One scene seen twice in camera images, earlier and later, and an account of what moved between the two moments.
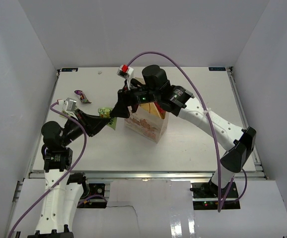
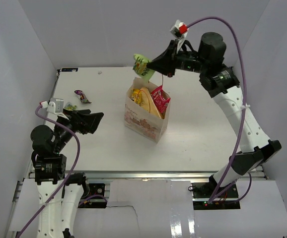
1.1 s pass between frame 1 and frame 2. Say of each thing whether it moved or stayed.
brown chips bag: stayed
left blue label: stayed
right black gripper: moved
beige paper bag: stayed
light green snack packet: moved
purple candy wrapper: stayed
